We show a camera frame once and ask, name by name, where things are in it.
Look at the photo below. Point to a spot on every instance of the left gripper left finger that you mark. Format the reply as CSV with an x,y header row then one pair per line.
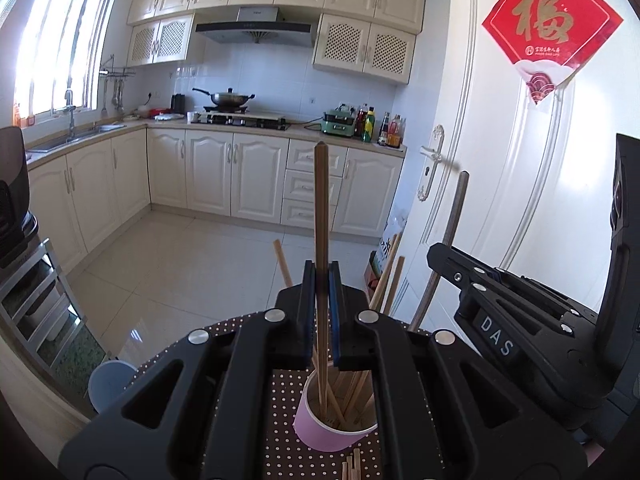
x,y
277,339

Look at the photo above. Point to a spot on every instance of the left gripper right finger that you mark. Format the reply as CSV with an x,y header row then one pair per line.
x,y
365,339

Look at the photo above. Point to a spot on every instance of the dark wooden chopstick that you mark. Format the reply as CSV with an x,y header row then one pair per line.
x,y
437,253

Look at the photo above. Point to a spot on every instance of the pink cylindrical chopstick holder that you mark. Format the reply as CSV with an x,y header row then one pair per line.
x,y
332,435

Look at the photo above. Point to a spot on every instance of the brown polka dot tablecloth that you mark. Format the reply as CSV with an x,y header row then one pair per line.
x,y
288,425

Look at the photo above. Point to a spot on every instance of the wooden chopstick on table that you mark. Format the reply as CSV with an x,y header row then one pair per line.
x,y
355,469

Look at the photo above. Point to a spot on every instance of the light blue cup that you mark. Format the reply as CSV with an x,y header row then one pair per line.
x,y
108,381

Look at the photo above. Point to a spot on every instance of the white door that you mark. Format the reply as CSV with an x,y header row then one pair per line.
x,y
540,189

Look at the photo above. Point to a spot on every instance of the dark sauce bottle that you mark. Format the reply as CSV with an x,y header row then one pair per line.
x,y
382,134

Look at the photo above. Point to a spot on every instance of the orange oil bottle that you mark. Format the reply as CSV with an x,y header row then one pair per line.
x,y
394,132

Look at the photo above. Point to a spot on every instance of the red sauce bottle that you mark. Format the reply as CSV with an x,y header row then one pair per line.
x,y
360,120

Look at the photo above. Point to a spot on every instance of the green yellow bottle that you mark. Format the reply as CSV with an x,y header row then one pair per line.
x,y
368,125

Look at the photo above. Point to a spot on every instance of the green electric cooker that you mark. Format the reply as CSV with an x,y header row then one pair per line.
x,y
339,121

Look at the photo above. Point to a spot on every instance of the black gas stove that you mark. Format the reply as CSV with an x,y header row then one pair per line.
x,y
269,122

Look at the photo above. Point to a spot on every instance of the metal storage rack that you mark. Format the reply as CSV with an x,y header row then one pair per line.
x,y
38,305

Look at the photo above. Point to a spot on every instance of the cream lower cabinets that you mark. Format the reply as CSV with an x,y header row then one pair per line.
x,y
85,189

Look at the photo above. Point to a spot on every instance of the cream cabinets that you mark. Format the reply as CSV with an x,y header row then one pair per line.
x,y
85,189
373,37

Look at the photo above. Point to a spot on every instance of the wok with lid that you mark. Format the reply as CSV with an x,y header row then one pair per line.
x,y
228,100

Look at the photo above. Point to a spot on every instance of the black electric kettle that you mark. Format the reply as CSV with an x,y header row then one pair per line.
x,y
178,103

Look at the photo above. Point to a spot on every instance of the black rice cooker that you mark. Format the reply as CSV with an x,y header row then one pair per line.
x,y
18,225

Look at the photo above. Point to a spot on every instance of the black range hood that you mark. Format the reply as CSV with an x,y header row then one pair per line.
x,y
259,25

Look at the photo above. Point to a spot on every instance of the chrome sink faucet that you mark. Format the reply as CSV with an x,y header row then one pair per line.
x,y
69,110

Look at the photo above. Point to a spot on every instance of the cream upper cabinets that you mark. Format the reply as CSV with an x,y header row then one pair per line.
x,y
373,37

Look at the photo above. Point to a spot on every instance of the red fu character decoration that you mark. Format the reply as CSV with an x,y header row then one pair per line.
x,y
547,41

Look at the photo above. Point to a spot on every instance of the window with bars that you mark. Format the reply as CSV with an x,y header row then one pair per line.
x,y
58,58

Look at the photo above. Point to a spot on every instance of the silver door handle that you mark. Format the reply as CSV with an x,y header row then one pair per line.
x,y
432,153

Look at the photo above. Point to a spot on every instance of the wall utensil rack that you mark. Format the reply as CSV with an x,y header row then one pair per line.
x,y
113,79

